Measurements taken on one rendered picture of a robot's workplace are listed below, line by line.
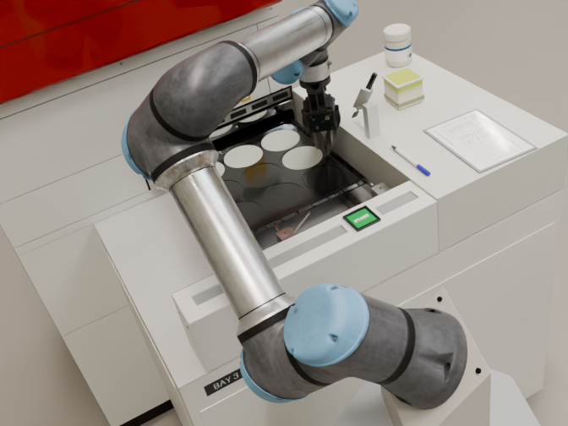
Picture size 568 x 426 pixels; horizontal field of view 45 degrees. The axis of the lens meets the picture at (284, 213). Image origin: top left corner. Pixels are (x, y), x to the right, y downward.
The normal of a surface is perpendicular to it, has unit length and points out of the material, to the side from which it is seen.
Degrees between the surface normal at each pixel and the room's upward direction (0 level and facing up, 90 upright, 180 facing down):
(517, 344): 90
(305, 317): 41
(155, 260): 0
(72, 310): 90
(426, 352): 47
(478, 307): 90
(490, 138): 0
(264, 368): 70
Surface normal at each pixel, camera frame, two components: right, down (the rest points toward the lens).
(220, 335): 0.46, 0.48
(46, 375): -0.17, -0.77
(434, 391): -0.07, 0.46
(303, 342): -0.75, -0.40
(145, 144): -0.55, 0.26
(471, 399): 0.19, 0.58
